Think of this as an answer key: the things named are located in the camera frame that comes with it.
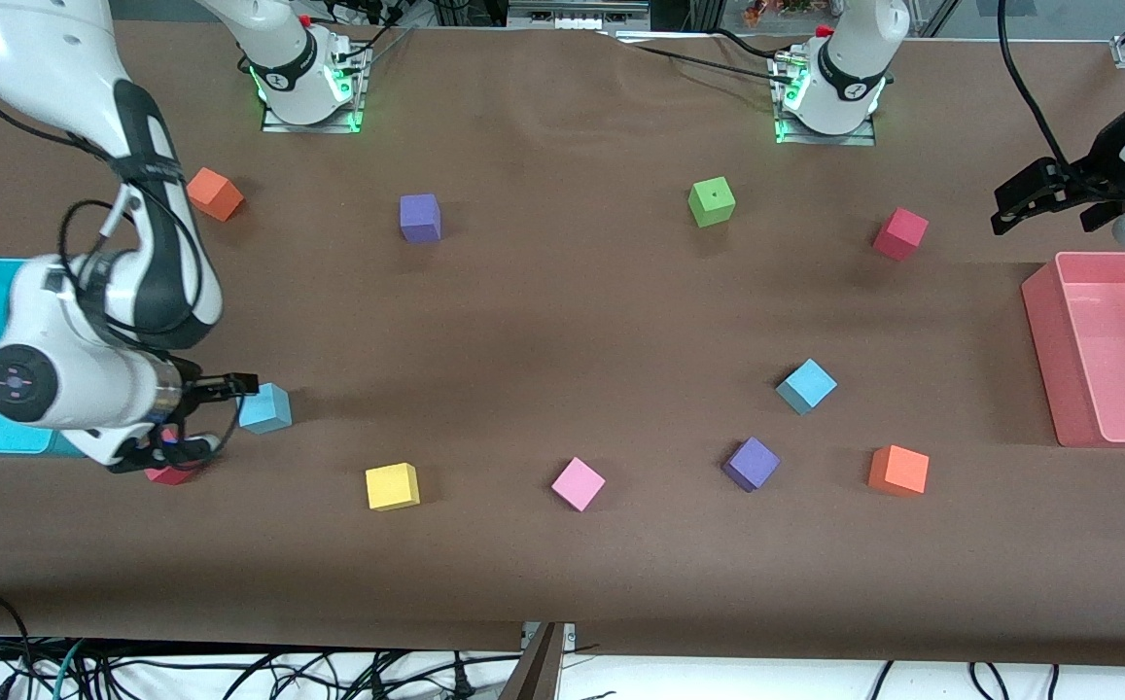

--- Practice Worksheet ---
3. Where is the light blue foam block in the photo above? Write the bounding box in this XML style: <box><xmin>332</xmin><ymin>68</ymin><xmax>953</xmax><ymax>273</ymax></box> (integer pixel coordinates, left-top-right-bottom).
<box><xmin>776</xmin><ymin>358</ymin><xmax>838</xmax><ymax>416</ymax></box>
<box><xmin>237</xmin><ymin>382</ymin><xmax>293</xmax><ymax>435</ymax></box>

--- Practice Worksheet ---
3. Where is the pink plastic bin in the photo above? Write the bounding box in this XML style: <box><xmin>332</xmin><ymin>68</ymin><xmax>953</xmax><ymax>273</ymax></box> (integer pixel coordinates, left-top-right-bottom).
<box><xmin>1021</xmin><ymin>251</ymin><xmax>1125</xmax><ymax>448</ymax></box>

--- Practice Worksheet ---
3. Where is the yellow foam block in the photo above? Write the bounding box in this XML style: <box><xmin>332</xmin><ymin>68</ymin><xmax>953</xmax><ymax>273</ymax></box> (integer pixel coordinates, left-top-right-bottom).
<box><xmin>365</xmin><ymin>462</ymin><xmax>421</xmax><ymax>511</ymax></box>

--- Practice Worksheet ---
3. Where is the orange foam block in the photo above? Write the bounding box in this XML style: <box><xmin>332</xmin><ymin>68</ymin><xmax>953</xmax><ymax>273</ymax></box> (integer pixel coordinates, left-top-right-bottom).
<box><xmin>185</xmin><ymin>167</ymin><xmax>245</xmax><ymax>223</ymax></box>
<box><xmin>867</xmin><ymin>444</ymin><xmax>931</xmax><ymax>498</ymax></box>

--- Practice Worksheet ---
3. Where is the purple foam block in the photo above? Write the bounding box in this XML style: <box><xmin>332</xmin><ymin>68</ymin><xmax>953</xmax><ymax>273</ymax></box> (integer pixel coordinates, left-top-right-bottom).
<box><xmin>722</xmin><ymin>437</ymin><xmax>781</xmax><ymax>493</ymax></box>
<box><xmin>399</xmin><ymin>193</ymin><xmax>442</xmax><ymax>244</ymax></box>

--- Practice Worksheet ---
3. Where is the green foam block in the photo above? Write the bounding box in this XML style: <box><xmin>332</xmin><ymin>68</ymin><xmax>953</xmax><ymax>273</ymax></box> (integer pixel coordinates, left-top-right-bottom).
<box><xmin>687</xmin><ymin>176</ymin><xmax>737</xmax><ymax>228</ymax></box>

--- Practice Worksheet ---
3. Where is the pink foam block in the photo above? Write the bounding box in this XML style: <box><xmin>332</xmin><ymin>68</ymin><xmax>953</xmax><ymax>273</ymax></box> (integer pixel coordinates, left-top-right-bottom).
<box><xmin>551</xmin><ymin>456</ymin><xmax>607</xmax><ymax>512</ymax></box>

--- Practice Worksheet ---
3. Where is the brown table cover sheet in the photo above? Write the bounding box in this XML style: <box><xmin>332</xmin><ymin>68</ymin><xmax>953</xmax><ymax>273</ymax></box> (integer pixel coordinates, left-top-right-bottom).
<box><xmin>0</xmin><ymin>19</ymin><xmax>1125</xmax><ymax>670</ymax></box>

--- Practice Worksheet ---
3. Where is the grey equipment box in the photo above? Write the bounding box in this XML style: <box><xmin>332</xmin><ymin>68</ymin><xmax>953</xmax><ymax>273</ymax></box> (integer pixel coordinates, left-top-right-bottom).
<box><xmin>509</xmin><ymin>0</ymin><xmax>650</xmax><ymax>30</ymax></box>

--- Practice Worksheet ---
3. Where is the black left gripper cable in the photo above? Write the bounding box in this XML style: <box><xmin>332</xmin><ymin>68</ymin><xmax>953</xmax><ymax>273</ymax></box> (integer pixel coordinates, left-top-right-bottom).
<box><xmin>998</xmin><ymin>0</ymin><xmax>1073</xmax><ymax>171</ymax></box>

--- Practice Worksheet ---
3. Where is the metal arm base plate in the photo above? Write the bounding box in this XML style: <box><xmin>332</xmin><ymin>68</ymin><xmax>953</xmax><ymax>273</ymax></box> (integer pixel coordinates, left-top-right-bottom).
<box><xmin>261</xmin><ymin>39</ymin><xmax>371</xmax><ymax>135</ymax></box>
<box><xmin>772</xmin><ymin>49</ymin><xmax>879</xmax><ymax>147</ymax></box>

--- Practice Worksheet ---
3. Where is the black cable on table cover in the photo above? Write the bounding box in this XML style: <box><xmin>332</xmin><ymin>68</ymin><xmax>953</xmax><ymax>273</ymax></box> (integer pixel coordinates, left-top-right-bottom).
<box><xmin>601</xmin><ymin>27</ymin><xmax>801</xmax><ymax>84</ymax></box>

